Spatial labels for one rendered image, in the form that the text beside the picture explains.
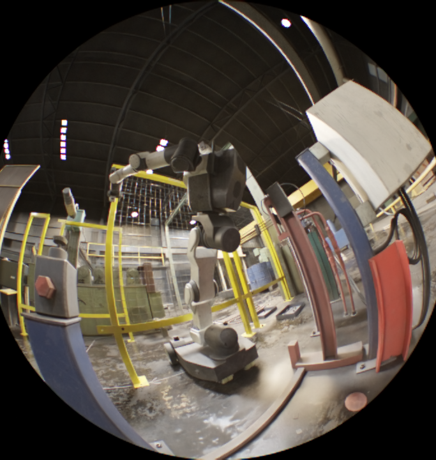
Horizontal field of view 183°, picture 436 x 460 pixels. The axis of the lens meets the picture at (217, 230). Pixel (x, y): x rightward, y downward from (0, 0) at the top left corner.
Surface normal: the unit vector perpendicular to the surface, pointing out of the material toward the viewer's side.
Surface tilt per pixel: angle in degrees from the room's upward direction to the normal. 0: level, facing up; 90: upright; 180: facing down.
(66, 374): 90
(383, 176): 90
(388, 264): 90
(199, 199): 113
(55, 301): 90
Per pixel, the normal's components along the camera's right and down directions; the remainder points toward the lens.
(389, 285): -0.75, -0.08
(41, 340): 0.61, -0.47
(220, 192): -0.47, 0.00
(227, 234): 0.56, 0.04
